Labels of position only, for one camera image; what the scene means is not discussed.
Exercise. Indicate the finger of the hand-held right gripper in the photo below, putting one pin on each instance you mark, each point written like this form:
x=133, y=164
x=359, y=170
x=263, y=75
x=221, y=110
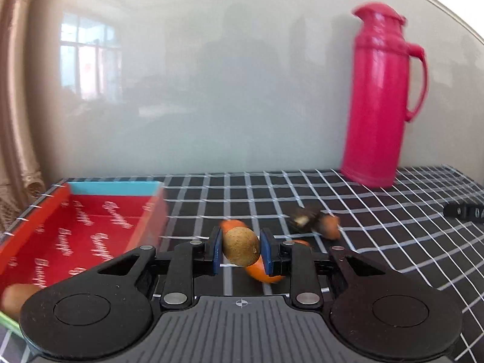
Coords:
x=465, y=211

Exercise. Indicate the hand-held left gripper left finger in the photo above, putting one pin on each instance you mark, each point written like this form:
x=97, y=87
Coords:
x=216, y=251

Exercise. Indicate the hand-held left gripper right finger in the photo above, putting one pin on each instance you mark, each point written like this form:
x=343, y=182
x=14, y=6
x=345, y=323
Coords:
x=266, y=253

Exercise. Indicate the orange carrot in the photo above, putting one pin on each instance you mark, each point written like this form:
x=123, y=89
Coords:
x=264, y=276

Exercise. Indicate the small round tan fruit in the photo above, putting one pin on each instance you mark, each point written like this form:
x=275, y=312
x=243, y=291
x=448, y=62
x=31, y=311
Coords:
x=241, y=246

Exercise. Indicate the tapered carrot piece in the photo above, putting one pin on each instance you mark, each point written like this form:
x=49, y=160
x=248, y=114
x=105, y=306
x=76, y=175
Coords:
x=232, y=225

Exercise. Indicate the dark brown lumpy piece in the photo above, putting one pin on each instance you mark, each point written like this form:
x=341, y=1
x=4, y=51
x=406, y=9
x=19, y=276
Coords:
x=306, y=221

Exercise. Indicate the small brown round fruit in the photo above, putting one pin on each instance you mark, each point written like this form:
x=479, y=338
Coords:
x=329, y=227

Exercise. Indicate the red cardboard box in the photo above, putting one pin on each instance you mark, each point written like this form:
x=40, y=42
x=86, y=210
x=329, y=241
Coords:
x=87, y=227

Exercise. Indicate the brown kiwi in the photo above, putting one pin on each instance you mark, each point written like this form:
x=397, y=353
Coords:
x=17, y=298

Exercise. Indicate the black white checked tablecloth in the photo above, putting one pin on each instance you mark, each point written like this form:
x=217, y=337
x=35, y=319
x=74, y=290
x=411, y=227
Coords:
x=397, y=227

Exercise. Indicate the red plastic thermos jug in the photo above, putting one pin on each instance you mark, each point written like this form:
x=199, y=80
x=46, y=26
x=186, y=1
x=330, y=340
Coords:
x=378, y=102

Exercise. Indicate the beige curtain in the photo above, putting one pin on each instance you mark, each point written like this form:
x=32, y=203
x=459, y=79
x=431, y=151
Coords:
x=15, y=121

